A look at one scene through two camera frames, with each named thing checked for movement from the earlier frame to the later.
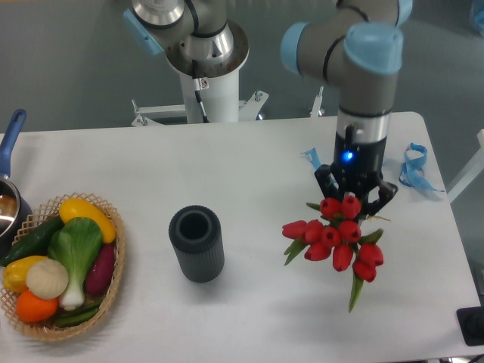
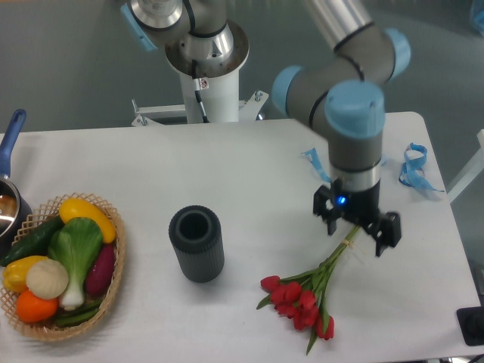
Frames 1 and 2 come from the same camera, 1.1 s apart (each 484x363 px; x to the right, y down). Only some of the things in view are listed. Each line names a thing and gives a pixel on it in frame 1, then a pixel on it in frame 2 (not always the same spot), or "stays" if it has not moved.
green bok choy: [76, 243] stays
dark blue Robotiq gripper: [357, 165] → [360, 206]
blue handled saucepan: [16, 231] stays
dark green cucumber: [35, 242] stays
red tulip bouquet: [337, 234] → [301, 298]
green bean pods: [72, 318] stays
